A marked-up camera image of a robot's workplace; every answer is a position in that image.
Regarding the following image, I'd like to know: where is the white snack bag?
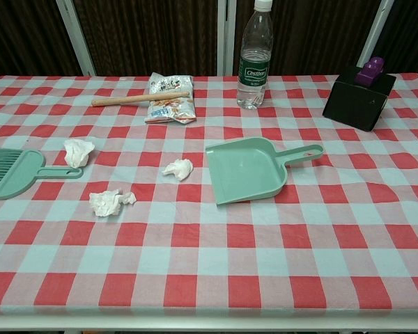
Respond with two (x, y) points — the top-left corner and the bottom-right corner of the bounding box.
(144, 72), (197, 125)

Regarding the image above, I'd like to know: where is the clear plastic water bottle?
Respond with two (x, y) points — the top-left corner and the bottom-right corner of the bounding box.
(236, 0), (274, 110)

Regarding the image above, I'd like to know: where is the purple toy block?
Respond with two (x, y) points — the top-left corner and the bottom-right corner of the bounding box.
(355, 56), (386, 88)

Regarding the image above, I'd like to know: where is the white aluminium partition post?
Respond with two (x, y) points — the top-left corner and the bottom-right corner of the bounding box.
(55, 0), (98, 77)
(357, 0), (394, 67)
(215, 0), (237, 76)

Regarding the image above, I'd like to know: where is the black box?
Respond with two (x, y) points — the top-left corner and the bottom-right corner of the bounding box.
(322, 65), (397, 132)

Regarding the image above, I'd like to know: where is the green plastic dustpan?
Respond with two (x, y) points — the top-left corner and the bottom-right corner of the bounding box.
(205, 136), (324, 207)

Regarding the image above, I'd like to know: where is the dark brown partition panel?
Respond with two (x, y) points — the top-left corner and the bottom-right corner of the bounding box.
(235, 0), (380, 76)
(0, 0), (88, 81)
(72, 0), (219, 77)
(372, 0), (418, 76)

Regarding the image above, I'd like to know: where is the tissue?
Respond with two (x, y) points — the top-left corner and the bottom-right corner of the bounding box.
(63, 138), (95, 169)

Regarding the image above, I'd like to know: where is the white paper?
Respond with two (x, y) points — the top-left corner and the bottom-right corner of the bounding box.
(88, 189), (137, 218)
(161, 158), (194, 182)

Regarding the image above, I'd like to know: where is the green hand brush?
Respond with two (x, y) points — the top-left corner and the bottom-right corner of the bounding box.
(0, 148), (84, 201)

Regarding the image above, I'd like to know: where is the wooden stick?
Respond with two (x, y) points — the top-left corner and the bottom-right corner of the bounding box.
(91, 90), (191, 107)

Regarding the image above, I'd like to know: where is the red white checkered tablecloth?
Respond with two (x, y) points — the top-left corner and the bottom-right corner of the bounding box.
(0, 74), (418, 316)

